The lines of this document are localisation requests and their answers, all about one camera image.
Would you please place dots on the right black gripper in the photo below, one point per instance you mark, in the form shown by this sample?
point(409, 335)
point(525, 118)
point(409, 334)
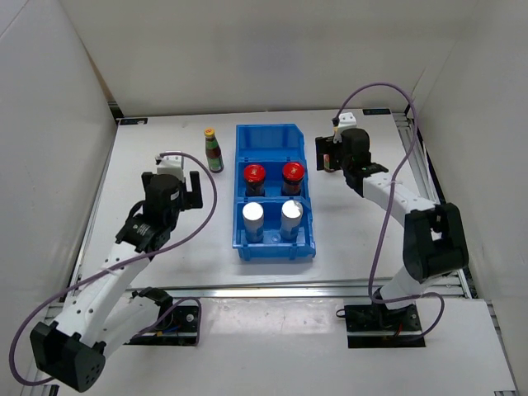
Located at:
point(324, 145)

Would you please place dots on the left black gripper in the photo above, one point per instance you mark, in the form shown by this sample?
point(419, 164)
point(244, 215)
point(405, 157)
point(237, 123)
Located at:
point(190, 199)

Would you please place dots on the yellow-capped sauce bottle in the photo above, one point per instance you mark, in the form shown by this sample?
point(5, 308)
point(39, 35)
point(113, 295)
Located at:
point(213, 151)
point(327, 166)

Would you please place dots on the red-lid chili jar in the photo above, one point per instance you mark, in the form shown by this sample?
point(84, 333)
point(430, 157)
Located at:
point(254, 176)
point(293, 175)

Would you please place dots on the silver-lid bead jar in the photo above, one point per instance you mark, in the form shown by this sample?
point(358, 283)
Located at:
point(291, 215)
point(253, 219)

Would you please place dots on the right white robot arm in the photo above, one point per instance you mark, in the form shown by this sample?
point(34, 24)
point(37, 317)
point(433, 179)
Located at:
point(434, 243)

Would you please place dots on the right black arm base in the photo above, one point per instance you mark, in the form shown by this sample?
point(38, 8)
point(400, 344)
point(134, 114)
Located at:
point(373, 326)

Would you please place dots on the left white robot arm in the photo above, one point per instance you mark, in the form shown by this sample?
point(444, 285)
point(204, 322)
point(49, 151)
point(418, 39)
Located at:
point(74, 346)

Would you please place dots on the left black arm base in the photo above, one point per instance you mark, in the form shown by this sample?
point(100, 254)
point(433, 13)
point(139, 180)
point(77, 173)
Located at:
point(181, 327)

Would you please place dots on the blue middle storage bin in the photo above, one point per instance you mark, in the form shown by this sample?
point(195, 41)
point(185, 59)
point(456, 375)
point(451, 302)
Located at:
point(272, 185)

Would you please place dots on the blue storage bin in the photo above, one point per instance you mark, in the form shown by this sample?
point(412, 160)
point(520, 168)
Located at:
point(272, 185)
point(275, 142)
point(272, 244)

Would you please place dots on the blue far storage bin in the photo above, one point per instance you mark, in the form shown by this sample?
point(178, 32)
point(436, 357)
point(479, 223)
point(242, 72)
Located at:
point(275, 142)

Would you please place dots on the blue near storage bin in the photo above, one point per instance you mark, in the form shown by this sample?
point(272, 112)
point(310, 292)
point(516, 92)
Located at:
point(272, 244)

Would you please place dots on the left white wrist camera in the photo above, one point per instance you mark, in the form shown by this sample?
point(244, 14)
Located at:
point(170, 164)

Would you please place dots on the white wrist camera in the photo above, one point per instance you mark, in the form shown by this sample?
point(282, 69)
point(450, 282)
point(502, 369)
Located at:
point(170, 164)
point(342, 122)

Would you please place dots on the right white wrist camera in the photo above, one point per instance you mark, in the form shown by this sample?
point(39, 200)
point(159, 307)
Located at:
point(342, 122)

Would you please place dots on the aluminium right rail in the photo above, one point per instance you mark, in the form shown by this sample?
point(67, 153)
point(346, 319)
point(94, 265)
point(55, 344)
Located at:
point(428, 186)

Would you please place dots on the aluminium front rail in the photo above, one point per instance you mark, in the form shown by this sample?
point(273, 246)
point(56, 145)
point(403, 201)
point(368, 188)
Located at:
point(337, 289)

